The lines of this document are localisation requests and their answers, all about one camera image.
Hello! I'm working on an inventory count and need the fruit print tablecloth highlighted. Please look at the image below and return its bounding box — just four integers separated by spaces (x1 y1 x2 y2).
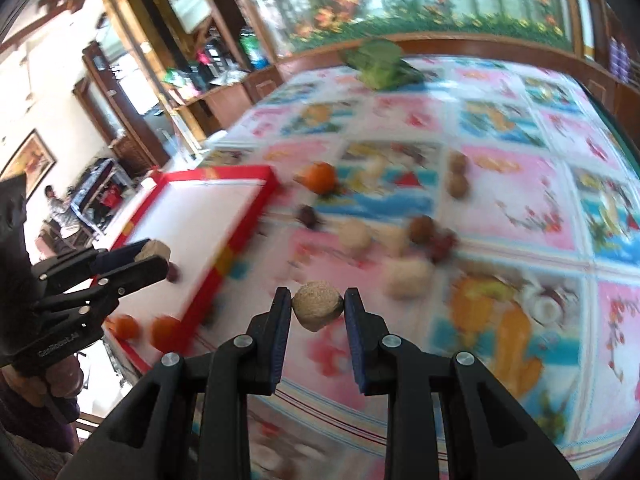
192 55 640 480

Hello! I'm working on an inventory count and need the wooden partition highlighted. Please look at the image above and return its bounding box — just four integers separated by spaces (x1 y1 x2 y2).
72 42 171 171

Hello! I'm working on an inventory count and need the framed painting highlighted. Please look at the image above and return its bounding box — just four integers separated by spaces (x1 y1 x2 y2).
0 129 57 196

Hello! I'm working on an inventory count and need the person's left forearm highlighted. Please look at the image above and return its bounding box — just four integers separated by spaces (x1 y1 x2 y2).
0 395 81 463

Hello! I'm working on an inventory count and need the red cardboard tray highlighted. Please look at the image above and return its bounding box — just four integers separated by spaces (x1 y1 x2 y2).
102 164 281 375

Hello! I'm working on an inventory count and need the person's left hand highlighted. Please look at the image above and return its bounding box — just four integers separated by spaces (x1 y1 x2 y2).
0 355 83 426

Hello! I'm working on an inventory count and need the wooden pillar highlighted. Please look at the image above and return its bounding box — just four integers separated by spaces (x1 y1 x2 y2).
97 0 241 106

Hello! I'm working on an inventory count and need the green bok choy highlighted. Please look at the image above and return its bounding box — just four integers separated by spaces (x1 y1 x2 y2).
340 39 426 92

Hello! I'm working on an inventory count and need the table with dark cloth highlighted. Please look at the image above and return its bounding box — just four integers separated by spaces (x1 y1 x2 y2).
70 157 133 238

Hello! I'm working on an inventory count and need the wooden cabinet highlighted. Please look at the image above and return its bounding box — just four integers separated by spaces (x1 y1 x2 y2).
200 65 286 136

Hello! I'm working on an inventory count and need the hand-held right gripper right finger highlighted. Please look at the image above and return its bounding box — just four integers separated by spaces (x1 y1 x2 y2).
344 287 596 480

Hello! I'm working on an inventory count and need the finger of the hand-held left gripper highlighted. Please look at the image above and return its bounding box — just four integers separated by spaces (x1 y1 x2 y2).
32 240 150 282
35 256 169 322

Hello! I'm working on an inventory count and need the orange mandarin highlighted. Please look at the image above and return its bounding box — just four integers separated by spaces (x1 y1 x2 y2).
107 314 140 343
150 316 182 352
301 161 337 196

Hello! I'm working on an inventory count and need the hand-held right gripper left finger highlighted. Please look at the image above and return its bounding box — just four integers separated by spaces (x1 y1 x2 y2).
57 286 292 480

